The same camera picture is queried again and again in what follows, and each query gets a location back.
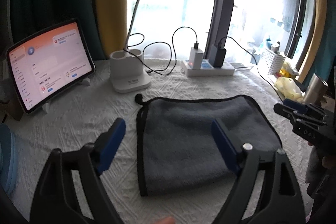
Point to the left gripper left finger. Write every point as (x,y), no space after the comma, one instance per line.
(55,199)

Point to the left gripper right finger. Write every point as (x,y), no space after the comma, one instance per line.
(265,189)

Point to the purple grey microfiber towel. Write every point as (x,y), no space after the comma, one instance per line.
(175,147)

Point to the steel thermos bottle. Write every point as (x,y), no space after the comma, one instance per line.
(316,90)

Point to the yellow plastic snack bags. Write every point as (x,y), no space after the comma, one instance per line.
(286,85)

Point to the white perforated basket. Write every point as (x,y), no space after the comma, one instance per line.
(270,62)

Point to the white textured tablecloth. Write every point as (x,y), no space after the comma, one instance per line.
(88,111)

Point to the white tablet stand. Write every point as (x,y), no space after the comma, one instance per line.
(84,82)

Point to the black charger adapter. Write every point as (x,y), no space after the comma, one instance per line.
(217,55)

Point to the white power strip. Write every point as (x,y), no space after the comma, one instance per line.
(207,70)

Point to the white charger adapter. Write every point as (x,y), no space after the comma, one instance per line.
(196,57)

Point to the tablet with lit screen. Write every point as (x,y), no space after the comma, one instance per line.
(47,63)

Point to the white desk lamp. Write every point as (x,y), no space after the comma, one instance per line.
(130,70)

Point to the yellow curtain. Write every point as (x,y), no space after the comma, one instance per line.
(110,3)

